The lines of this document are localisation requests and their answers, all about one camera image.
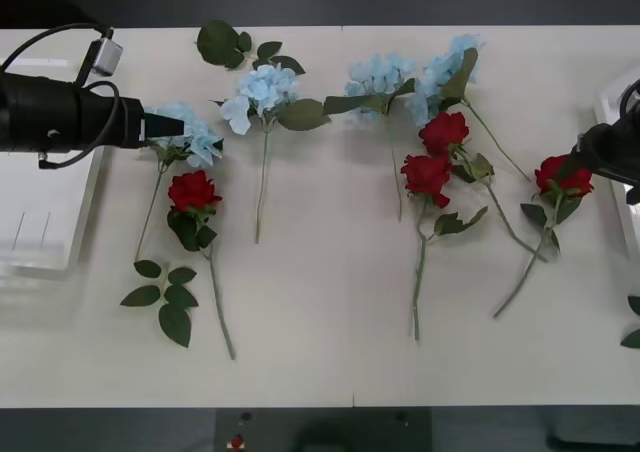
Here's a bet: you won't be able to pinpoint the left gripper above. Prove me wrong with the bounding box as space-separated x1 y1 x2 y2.
67 84 225 154

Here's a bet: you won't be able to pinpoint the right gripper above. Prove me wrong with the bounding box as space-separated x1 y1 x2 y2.
549 121 640 184

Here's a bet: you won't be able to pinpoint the pale blue flower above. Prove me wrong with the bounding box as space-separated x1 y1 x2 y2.
405 34 532 182
133 100 225 263
322 54 419 222
209 64 332 246

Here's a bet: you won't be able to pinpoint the red rose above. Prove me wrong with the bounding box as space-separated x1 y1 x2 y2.
492 155 595 319
166 169 236 361
418 111 549 263
399 154 490 342

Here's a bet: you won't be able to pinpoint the shallow white box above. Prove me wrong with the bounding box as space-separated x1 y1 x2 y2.
0 56 112 293
592 66 640 262

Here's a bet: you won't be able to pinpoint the loose twig, big round leaf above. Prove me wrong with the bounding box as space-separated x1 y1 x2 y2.
194 19 307 77

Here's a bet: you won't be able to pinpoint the red rose, jagged side leaf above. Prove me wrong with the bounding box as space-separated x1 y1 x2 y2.
399 154 490 342

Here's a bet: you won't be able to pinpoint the loose green leaf twig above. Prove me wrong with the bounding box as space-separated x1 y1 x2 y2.
619 295 640 349

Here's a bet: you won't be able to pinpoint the pale blue flower, two leaves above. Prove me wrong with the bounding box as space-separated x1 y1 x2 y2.
322 54 419 222

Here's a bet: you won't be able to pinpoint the dark robot torso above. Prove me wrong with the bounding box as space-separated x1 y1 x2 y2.
214 406 434 452

